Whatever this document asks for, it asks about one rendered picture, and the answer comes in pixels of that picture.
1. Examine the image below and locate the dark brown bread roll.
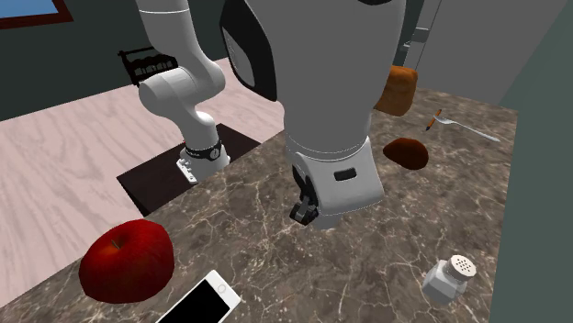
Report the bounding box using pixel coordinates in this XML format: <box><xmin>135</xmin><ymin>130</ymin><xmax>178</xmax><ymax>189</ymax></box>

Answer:
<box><xmin>382</xmin><ymin>137</ymin><xmax>430</xmax><ymax>171</ymax></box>

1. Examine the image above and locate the brown bread loaf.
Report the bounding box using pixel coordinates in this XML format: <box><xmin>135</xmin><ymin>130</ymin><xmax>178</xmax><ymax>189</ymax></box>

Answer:
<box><xmin>373</xmin><ymin>64</ymin><xmax>420</xmax><ymax>117</ymax></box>

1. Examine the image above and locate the white smartphone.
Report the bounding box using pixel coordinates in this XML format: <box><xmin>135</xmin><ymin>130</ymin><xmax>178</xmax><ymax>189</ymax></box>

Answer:
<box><xmin>153</xmin><ymin>269</ymin><xmax>242</xmax><ymax>323</ymax></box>

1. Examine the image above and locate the dark robot stand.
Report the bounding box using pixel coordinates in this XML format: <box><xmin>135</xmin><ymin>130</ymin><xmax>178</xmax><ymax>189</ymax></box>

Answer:
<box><xmin>116</xmin><ymin>123</ymin><xmax>262</xmax><ymax>218</ymax></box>

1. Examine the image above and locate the orange pen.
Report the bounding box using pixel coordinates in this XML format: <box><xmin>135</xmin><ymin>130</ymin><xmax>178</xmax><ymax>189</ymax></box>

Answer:
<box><xmin>424</xmin><ymin>108</ymin><xmax>443</xmax><ymax>132</ymax></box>

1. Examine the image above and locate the glass salt shaker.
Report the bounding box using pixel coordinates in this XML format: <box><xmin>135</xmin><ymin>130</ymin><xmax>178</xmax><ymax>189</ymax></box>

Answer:
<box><xmin>421</xmin><ymin>254</ymin><xmax>478</xmax><ymax>306</ymax></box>

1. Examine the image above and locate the silver fork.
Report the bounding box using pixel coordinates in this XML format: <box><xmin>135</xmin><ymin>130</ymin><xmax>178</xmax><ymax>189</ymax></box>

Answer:
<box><xmin>433</xmin><ymin>116</ymin><xmax>501</xmax><ymax>143</ymax></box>

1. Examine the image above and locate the red apple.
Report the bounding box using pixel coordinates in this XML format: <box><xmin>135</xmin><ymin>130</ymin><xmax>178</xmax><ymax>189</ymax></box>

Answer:
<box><xmin>78</xmin><ymin>218</ymin><xmax>175</xmax><ymax>305</ymax></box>

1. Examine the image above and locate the grey door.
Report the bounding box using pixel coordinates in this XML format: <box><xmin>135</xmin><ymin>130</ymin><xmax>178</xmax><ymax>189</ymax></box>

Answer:
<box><xmin>391</xmin><ymin>0</ymin><xmax>568</xmax><ymax>106</ymax></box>

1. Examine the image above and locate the black wire rack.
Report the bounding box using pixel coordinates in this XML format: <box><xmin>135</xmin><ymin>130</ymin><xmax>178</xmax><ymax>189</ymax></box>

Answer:
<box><xmin>118</xmin><ymin>46</ymin><xmax>179</xmax><ymax>87</ymax></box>

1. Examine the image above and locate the brown framed wall picture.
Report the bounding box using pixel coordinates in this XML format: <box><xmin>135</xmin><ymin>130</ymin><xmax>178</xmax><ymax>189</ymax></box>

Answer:
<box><xmin>0</xmin><ymin>0</ymin><xmax>74</xmax><ymax>30</ymax></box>

